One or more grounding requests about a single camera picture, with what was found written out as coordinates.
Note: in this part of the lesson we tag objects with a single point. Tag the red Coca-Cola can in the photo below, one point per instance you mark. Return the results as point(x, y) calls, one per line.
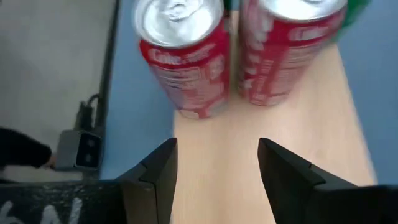
point(186, 77)
point(280, 62)

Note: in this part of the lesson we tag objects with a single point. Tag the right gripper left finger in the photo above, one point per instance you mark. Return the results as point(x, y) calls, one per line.
point(155, 186)

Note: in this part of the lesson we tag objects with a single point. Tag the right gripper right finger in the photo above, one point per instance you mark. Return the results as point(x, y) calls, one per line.
point(289, 186)

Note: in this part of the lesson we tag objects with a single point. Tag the grey table-level camera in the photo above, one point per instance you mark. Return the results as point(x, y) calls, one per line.
point(81, 149)

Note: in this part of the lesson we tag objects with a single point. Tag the green Sprite can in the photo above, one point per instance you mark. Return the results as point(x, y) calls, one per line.
point(228, 4)
point(354, 12)

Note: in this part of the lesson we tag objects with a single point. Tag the light wooden board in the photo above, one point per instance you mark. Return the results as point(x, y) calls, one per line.
point(217, 155)

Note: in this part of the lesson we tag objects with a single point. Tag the black metal table frame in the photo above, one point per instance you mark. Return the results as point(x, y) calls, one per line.
point(108, 62)

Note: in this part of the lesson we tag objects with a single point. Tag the person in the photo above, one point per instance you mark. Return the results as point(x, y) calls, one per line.
point(21, 146)

